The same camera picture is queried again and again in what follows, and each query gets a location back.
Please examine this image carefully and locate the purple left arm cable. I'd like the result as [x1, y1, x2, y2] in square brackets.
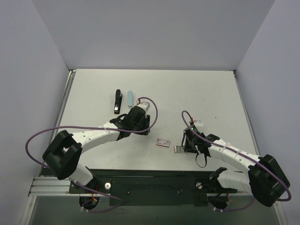
[25, 96, 158, 213]

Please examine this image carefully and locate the black stapler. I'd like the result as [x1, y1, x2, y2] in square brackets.
[114, 89, 122, 114]

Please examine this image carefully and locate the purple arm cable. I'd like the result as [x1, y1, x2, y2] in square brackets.
[25, 96, 158, 213]
[181, 110, 293, 210]

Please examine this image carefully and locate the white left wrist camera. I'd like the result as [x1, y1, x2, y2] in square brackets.
[137, 101, 150, 112]

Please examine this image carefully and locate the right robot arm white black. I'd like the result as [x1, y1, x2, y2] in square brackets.
[183, 125, 291, 207]

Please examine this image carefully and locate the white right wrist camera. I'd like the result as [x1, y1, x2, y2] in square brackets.
[190, 120, 204, 128]

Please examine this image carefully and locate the staple box tray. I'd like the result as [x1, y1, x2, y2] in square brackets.
[173, 145, 187, 154]

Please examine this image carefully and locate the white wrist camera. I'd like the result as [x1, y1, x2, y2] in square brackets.
[137, 101, 150, 112]
[190, 120, 204, 128]

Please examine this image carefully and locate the red white staple box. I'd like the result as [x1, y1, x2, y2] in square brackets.
[157, 138, 170, 148]

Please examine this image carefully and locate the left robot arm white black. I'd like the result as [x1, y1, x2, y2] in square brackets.
[42, 102, 150, 193]

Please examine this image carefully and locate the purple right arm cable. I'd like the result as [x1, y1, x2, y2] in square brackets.
[181, 110, 293, 210]

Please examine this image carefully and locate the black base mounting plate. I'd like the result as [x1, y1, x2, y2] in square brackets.
[65, 167, 240, 208]

